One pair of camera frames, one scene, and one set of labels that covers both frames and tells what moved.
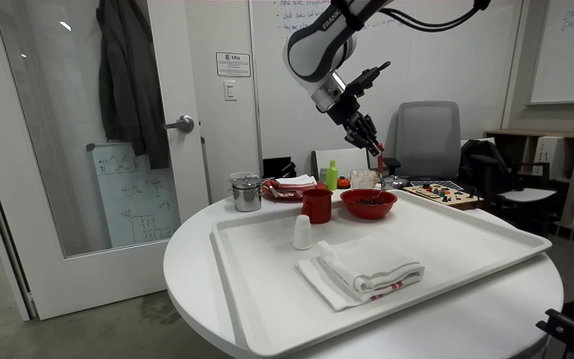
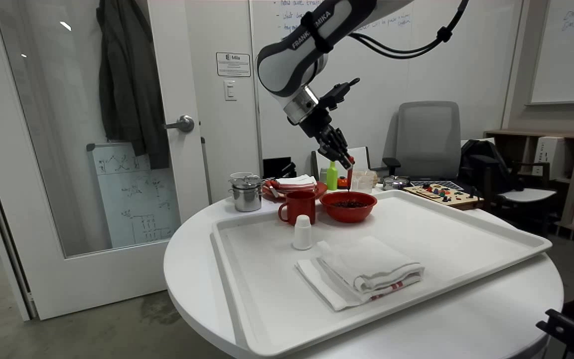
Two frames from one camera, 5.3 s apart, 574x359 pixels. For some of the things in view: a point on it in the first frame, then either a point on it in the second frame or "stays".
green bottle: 331,176 stays
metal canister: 247,192 stays
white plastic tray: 279,311 stays
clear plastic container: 365,178 stays
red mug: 317,204 to 299,204
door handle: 184,124 stays
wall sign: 234,64 stays
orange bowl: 367,202 to 349,206
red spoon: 381,170 to 349,178
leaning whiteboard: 140,200 stays
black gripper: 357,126 to 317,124
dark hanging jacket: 132,94 stays
